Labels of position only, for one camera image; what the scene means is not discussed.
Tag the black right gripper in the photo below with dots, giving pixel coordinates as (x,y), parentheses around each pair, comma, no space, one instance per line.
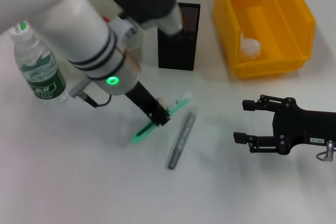
(307,127)

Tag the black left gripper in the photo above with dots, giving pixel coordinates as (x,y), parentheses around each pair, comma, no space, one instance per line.
(144,100)

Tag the green utility knife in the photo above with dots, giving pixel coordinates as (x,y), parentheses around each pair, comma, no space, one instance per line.
(181,103)

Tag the grey pen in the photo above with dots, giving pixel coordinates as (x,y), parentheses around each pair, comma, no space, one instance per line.
(183,137)

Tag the white paper ball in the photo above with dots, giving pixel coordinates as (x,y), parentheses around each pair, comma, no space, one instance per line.
(250,47)

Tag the clear green-label water bottle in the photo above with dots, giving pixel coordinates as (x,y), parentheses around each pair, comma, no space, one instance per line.
(42,69)

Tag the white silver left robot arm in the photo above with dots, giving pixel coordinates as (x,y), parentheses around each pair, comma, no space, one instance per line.
(78,30)

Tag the black mesh pen holder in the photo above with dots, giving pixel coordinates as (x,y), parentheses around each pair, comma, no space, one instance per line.
(181,51)

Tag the yellow plastic bin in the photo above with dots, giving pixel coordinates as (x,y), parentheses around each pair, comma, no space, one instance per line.
(278,11)

